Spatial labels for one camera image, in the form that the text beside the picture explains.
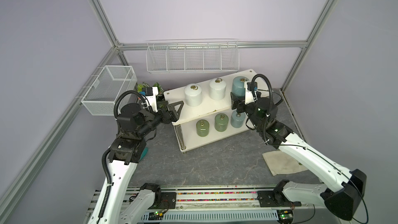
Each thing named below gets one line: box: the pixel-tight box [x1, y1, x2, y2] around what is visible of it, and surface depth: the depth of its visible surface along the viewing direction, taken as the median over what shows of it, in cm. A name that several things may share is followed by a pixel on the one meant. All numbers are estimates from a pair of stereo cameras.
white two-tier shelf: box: [163, 68, 259, 154], surface depth 71 cm
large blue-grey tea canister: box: [231, 75, 250, 101], surface depth 68 cm
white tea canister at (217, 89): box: [208, 77, 227, 101], surface depth 67 cm
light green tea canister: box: [214, 113, 230, 133], surface depth 89 cm
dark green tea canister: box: [195, 119, 210, 137], surface depth 88 cm
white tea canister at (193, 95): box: [184, 83, 203, 108], surface depth 64 cm
